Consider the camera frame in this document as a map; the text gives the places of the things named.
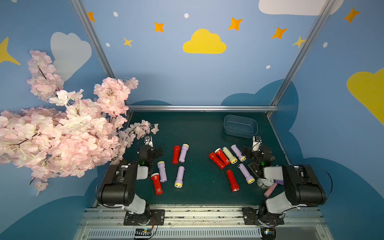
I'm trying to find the pale green flashlight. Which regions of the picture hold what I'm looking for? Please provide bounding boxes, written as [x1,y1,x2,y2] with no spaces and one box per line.
[222,147,238,165]

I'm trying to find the blue plastic storage box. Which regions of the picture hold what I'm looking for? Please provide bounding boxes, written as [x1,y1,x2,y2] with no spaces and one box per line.
[224,115,259,139]

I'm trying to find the red flashlight cluster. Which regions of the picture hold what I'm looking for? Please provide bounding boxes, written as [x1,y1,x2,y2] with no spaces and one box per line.
[209,152,226,170]

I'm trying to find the red white-headed flashlight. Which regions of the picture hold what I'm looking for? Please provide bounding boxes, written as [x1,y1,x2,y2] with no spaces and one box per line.
[215,148,231,166]
[151,173,163,195]

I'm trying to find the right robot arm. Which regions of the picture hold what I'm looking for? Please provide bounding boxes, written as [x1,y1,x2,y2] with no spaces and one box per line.
[242,136,331,216]

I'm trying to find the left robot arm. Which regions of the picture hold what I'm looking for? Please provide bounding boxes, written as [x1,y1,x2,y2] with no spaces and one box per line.
[96,136,163,216]

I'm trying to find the purple flashlight left middle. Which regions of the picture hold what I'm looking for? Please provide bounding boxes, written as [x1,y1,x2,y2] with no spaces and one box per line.
[157,161,168,183]

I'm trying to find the purple flashlight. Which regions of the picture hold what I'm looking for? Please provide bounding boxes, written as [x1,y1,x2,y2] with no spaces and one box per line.
[231,144,247,162]
[157,161,168,183]
[174,166,185,189]
[179,144,190,163]
[238,164,255,184]

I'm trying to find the purple flashlight right upper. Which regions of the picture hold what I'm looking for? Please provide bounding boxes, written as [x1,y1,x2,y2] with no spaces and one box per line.
[231,144,247,162]

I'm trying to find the purple flashlight right lower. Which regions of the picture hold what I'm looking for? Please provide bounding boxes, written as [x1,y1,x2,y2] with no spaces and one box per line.
[238,164,255,184]

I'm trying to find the silver tin can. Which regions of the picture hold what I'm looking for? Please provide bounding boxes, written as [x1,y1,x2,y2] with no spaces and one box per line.
[257,178,275,190]

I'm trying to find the purple flashlight left upper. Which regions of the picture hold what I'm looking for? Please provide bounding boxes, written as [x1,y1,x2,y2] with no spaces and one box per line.
[179,144,190,163]

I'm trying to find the purple flashlight left lower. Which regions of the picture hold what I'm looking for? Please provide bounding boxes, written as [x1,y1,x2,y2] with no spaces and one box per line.
[174,166,185,189]

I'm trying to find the pink cherry blossom tree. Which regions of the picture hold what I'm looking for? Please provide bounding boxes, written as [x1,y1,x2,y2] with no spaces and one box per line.
[1,51,159,193]

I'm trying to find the right controller board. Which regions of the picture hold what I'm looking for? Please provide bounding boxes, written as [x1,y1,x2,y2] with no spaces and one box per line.
[261,228,277,240]

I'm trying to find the controller board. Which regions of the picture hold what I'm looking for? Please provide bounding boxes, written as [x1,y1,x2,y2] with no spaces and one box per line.
[134,229,154,240]
[261,228,277,240]

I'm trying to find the left controller board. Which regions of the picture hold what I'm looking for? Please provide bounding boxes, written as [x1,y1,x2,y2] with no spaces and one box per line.
[134,229,154,240]

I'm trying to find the purple pink-handled spatula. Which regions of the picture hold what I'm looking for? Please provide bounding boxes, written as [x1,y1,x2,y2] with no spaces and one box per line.
[264,180,284,198]

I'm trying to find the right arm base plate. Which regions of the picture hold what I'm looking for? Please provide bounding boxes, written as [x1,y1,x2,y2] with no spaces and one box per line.
[242,207,285,228]

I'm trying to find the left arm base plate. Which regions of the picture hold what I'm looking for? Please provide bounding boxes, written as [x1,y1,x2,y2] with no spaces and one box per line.
[123,210,165,226]

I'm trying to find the aluminium rail base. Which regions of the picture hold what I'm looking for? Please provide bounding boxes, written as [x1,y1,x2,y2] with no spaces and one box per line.
[74,205,333,240]

